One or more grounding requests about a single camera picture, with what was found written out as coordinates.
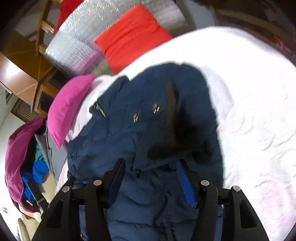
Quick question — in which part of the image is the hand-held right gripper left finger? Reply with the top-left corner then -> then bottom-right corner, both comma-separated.
31,158 -> 126,241

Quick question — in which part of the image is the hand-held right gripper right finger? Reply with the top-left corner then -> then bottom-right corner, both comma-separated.
176,160 -> 270,241

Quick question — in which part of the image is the navy blue zip jacket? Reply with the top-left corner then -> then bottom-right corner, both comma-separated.
67,62 -> 225,241

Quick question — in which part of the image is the pile of clothes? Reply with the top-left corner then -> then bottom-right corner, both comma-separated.
5,116 -> 48,219

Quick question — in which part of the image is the grey garment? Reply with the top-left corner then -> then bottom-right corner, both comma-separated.
36,125 -> 62,181

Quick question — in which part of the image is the bright blue garment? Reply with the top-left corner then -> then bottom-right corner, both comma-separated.
22,160 -> 50,202

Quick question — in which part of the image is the teal garment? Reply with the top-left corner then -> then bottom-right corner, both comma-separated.
35,142 -> 45,161

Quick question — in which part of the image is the pink pillow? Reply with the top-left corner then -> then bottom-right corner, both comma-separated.
47,74 -> 96,149

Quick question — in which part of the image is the cream leather sofa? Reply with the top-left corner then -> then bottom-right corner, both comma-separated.
17,176 -> 58,241

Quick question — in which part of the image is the white fleece blanket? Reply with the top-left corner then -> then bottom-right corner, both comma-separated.
55,26 -> 296,241

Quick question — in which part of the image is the brown striped curtain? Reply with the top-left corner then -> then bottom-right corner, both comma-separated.
11,102 -> 33,121

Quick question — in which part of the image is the wooden pillar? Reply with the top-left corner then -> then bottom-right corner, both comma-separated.
0,30 -> 58,116

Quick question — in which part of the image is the orange-red pillow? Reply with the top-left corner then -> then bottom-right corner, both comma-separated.
95,3 -> 173,75

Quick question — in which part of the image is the silver foil insulation mat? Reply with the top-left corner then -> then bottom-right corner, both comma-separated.
45,0 -> 192,77

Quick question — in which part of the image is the wooden stair railing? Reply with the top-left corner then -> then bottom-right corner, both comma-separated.
30,0 -> 60,56

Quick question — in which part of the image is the red blanket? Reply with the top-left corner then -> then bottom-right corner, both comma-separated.
54,0 -> 85,33

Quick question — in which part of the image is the black strapped bag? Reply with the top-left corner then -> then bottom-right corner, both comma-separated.
26,178 -> 49,209

